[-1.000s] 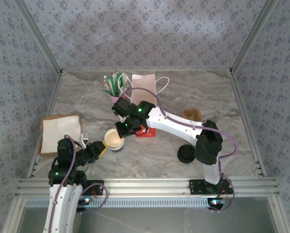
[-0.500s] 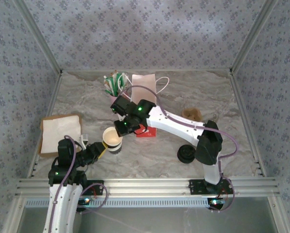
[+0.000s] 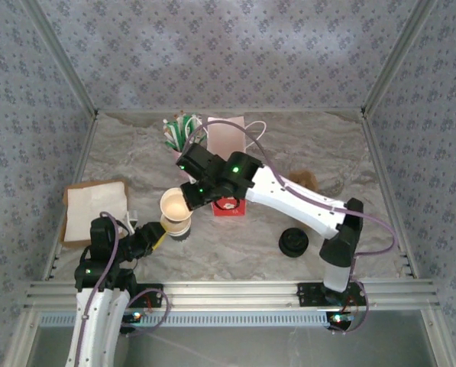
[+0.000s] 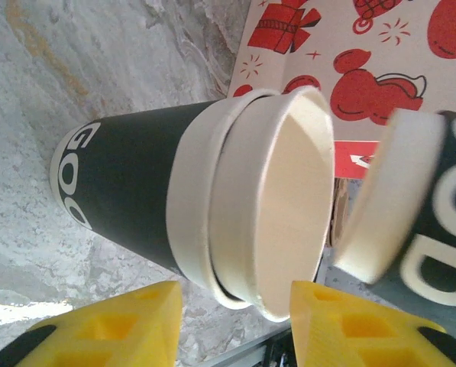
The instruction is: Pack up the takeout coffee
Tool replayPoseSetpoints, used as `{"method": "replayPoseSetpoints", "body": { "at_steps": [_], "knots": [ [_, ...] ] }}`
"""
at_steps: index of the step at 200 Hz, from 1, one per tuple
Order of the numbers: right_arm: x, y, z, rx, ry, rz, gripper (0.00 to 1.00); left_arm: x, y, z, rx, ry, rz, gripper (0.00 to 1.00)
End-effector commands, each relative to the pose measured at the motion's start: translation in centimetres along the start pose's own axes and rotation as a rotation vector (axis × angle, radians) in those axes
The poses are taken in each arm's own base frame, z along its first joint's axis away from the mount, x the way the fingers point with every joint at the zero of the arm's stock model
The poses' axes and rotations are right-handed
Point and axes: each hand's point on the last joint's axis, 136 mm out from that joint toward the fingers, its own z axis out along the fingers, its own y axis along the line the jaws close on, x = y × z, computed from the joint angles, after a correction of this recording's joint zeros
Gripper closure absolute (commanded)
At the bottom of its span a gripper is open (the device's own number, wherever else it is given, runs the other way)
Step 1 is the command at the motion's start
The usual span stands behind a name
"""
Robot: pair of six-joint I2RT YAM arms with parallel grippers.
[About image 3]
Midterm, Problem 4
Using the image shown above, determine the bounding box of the grey slotted cable duct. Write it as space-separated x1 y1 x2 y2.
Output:
40 310 341 329

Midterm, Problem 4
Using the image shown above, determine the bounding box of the single paper coffee cup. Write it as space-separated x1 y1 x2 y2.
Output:
159 187 193 232

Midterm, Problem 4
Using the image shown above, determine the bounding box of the aluminium table side rail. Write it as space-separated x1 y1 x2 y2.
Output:
361 112 420 280
40 112 99 284

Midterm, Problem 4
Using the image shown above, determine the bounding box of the wide aluminium mounting rail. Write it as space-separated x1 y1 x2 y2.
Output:
23 280 441 311

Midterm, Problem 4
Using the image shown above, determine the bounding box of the brown pulp cup carrier stack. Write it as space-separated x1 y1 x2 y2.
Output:
287 170 320 192

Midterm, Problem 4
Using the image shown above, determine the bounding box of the thin aluminium table edge rail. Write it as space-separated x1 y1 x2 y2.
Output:
95 108 366 115

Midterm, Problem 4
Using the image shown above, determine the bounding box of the red white paper gift bag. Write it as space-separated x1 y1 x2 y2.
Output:
185 115 267 218

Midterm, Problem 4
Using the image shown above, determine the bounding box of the white paper napkin stack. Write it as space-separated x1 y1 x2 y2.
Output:
63 181 129 242

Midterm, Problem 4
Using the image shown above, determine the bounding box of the black cup lid stack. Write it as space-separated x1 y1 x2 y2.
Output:
279 226 309 259

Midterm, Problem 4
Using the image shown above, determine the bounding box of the grey metal sheet panel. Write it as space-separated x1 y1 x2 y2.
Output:
28 310 441 367

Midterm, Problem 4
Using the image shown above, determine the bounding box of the aluminium corner post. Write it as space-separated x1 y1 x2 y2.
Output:
21 0 99 118
361 0 441 118

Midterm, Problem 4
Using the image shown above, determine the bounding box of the pale brown stick packet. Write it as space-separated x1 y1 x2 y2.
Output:
162 119 175 145

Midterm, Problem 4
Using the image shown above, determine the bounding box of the purple robot arm cable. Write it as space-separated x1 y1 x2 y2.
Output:
73 211 171 367
181 119 399 336

